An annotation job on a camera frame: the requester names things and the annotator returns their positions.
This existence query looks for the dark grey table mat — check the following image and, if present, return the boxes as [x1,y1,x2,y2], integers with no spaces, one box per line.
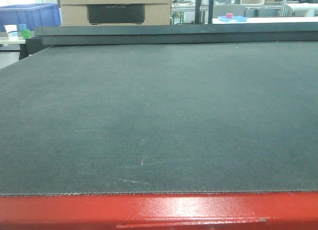
[0,42,318,196]

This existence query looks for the blue tray background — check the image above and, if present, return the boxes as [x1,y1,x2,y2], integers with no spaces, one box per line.
[218,15,248,23]

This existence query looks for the grey chair back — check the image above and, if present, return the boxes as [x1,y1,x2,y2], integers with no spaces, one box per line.
[213,4,245,18]

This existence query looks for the dark grey stacked boards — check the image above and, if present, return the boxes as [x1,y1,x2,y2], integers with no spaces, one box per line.
[34,22,318,46]

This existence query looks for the cardboard box with black print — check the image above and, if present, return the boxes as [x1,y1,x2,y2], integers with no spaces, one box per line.
[59,0,172,26]

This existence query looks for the blue plastic crate background left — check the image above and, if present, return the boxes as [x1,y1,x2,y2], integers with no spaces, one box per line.
[0,3,62,32]

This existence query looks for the green small cup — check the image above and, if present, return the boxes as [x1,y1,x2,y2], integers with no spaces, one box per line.
[21,29,30,39]

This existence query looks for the light blue small cup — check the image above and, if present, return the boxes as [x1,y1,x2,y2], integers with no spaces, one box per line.
[18,24,27,31]

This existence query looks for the white paper cup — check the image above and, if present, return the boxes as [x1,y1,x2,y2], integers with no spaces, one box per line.
[4,24,18,41]

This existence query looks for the white side table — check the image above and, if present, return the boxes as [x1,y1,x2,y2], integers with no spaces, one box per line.
[0,37,26,45]

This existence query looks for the black vertical post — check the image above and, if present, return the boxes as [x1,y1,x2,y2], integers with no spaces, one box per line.
[195,0,215,25]

